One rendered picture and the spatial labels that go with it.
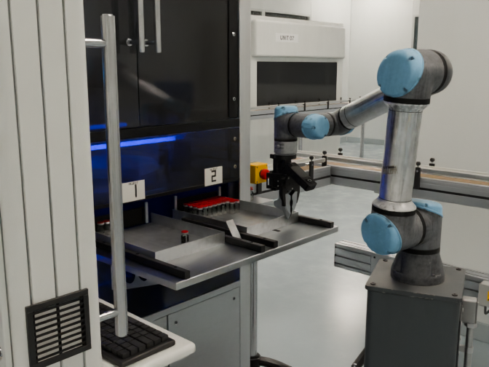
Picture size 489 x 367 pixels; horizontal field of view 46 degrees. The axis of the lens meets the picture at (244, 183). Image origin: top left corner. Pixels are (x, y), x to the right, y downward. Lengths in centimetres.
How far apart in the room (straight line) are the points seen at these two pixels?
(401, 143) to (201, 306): 96
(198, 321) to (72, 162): 120
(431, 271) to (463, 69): 158
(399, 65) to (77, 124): 82
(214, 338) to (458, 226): 154
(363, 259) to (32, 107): 208
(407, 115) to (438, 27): 169
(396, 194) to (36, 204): 93
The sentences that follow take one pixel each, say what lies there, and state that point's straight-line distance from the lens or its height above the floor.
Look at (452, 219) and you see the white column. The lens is 322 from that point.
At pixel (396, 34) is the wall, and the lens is 1071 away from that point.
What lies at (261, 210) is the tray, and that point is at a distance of 206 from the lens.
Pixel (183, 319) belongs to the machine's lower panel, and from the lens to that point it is 206.
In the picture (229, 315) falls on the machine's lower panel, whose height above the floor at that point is 48.
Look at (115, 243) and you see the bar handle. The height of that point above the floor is 107.
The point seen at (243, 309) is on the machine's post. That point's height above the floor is 48.
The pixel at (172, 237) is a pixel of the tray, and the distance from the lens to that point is 179.
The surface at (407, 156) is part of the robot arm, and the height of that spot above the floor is 117.
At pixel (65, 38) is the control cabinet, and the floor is 144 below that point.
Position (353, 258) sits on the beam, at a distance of 284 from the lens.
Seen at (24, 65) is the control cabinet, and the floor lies 139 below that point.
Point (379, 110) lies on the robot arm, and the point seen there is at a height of 127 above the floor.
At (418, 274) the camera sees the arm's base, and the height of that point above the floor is 82.
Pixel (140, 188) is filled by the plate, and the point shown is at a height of 102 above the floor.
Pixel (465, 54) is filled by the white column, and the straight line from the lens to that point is 312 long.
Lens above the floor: 139
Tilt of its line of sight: 11 degrees down
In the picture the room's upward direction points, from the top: straight up
